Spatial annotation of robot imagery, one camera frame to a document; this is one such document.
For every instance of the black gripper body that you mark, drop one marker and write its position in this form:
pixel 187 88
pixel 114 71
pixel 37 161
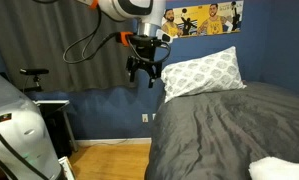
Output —
pixel 144 61

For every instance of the white fluffy duvet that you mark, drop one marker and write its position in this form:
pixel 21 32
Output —
pixel 279 168

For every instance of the basketball players poster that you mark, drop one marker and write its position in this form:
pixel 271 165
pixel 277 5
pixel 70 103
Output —
pixel 209 20

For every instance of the grey curtain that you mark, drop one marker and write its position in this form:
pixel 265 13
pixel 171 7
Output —
pixel 39 33

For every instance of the white wall outlet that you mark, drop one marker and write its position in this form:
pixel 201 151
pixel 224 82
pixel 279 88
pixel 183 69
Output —
pixel 145 118

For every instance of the white metal frame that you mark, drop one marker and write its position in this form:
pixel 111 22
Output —
pixel 66 168

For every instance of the black camera on stand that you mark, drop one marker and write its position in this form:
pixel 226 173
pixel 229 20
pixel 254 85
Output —
pixel 34 71

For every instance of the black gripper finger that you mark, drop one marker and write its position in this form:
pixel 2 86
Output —
pixel 152 80
pixel 132 74

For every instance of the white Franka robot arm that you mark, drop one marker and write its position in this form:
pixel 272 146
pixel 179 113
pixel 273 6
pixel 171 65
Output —
pixel 15 133

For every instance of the grey blanket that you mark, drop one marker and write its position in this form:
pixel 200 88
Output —
pixel 222 133

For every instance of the white patterned pillow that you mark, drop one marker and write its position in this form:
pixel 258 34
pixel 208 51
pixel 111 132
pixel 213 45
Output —
pixel 202 73

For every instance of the black side table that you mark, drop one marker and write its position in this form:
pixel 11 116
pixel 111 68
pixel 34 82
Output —
pixel 55 126

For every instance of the white blank wall plate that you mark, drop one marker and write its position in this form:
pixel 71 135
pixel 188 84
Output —
pixel 154 116

